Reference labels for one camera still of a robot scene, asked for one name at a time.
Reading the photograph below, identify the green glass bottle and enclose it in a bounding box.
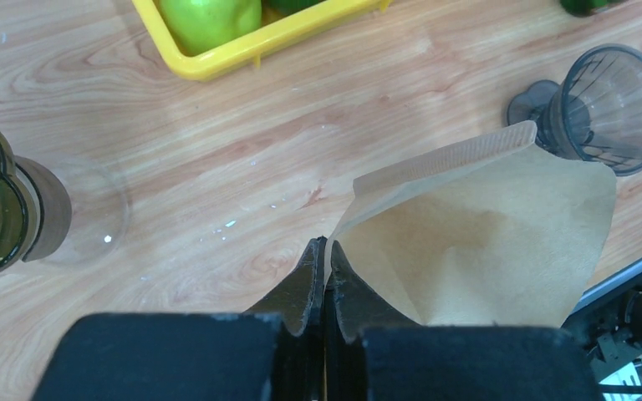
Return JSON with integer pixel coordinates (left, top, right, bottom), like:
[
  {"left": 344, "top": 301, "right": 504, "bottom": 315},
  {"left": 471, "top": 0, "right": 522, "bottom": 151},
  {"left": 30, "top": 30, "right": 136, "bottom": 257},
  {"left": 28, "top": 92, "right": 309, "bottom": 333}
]
[{"left": 558, "top": 0, "right": 625, "bottom": 18}]

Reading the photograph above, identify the grey transparent coffee dripper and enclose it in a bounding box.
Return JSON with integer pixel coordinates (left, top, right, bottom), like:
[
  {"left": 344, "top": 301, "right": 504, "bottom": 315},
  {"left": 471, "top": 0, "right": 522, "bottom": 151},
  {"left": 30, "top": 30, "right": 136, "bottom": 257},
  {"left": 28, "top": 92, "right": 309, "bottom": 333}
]
[{"left": 505, "top": 43, "right": 642, "bottom": 176}]

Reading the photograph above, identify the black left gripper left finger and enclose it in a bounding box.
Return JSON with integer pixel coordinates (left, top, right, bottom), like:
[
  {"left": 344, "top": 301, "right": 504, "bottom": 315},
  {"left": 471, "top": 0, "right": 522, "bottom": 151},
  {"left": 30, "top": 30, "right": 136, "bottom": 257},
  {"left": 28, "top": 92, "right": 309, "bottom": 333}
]
[{"left": 33, "top": 237, "right": 326, "bottom": 400}]

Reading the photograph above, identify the dark green lime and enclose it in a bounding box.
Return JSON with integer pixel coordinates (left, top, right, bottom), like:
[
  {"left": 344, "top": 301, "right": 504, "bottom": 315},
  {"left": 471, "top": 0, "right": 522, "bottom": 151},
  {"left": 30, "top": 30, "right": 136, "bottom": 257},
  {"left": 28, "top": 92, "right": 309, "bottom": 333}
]
[{"left": 265, "top": 0, "right": 323, "bottom": 15}]

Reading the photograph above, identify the yellow plastic fruit tray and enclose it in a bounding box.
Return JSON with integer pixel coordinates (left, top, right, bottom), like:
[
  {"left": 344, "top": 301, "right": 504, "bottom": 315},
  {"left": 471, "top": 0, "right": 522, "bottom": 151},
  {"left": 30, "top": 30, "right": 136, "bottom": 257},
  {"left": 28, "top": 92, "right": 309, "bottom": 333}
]
[{"left": 133, "top": 0, "right": 391, "bottom": 81}]

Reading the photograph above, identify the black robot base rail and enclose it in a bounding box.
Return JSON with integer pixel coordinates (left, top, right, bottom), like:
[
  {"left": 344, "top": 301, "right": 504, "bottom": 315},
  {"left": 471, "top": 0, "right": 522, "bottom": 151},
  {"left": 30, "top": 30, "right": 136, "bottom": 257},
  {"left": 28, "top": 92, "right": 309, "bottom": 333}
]
[{"left": 563, "top": 258, "right": 642, "bottom": 400}]

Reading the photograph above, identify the light green apple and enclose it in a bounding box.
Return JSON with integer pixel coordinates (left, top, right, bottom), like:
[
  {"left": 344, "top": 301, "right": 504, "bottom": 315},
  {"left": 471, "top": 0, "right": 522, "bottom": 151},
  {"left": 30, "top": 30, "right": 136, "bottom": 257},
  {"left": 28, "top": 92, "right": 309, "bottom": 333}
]
[{"left": 159, "top": 0, "right": 262, "bottom": 56}]

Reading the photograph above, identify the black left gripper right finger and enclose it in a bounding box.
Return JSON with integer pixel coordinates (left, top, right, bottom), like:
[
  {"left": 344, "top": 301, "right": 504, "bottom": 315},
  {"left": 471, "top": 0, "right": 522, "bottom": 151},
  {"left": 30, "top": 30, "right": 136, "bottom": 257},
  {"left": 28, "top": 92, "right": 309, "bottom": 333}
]
[{"left": 325, "top": 241, "right": 602, "bottom": 400}]

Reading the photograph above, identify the clear glass carafe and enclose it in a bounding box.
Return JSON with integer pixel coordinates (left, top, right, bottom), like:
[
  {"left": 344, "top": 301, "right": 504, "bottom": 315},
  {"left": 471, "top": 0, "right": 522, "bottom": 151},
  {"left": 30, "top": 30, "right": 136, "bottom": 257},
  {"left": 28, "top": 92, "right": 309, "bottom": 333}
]
[{"left": 42, "top": 155, "right": 130, "bottom": 270}]

